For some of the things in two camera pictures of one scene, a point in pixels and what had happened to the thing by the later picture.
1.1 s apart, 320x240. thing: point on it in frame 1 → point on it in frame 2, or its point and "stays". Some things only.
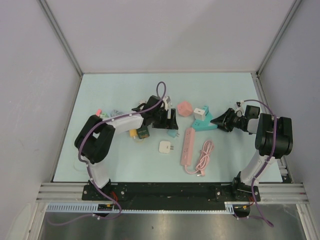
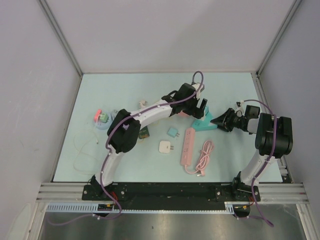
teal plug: x=172 y=132 stays
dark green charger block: x=143 y=132 stays
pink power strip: x=188 y=146 stays
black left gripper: x=167 y=123 → x=195 y=111
